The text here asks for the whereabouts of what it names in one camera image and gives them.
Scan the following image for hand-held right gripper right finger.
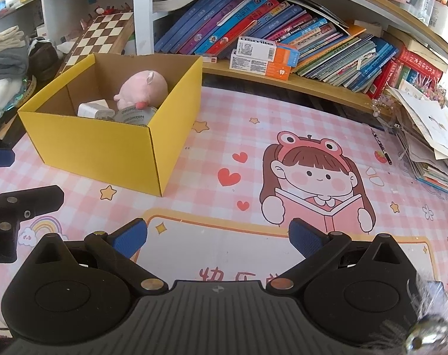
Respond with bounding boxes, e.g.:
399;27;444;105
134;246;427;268
265;218;409;293

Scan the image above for colourful bead ornament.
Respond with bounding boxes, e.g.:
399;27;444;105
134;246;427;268
412;76;448;104

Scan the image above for grey pen holder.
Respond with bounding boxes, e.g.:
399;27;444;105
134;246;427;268
409;0;436;25

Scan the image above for white charger plug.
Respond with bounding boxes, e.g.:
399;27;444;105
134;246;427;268
77;99;117;119

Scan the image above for pearl bead ornament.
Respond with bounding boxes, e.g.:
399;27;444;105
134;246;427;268
370;94;398;119

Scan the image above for orange white carton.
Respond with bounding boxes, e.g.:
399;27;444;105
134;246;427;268
236;36;300;66
229;54;292;81

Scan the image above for row of colourful books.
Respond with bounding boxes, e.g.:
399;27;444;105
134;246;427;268
154;0;448;95

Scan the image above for grey tape roll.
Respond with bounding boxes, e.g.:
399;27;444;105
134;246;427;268
113;105;159;125

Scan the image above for silver metal bell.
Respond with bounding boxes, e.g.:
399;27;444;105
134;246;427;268
403;314;448;355

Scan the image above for dark brown pouch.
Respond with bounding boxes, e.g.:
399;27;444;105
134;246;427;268
28;41;60;82

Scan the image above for white wooden bookshelf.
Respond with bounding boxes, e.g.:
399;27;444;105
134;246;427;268
0;0;448;119

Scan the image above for pink checkered desk mat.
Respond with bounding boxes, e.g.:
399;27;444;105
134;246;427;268
0;85;448;341

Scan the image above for wooden chessboard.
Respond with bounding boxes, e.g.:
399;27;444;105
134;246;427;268
56;10;136;76

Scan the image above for pink plush pig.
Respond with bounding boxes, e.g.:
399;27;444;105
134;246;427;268
113;70;169;111

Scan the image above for iridescent bag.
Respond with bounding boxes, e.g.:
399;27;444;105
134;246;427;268
0;78;34;126

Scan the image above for cream white cloth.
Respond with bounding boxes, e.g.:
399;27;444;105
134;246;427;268
0;26;27;54

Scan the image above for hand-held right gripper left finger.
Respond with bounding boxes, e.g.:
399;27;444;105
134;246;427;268
34;218;168;296

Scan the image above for stack of papers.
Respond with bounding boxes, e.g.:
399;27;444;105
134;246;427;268
387;85;448;198

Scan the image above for folded grey clothes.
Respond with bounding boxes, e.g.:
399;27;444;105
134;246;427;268
0;50;29;82

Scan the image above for yellow cardboard box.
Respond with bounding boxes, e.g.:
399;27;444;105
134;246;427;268
17;52;203;197

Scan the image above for black patterned pencil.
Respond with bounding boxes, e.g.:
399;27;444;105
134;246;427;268
370;128;392;165

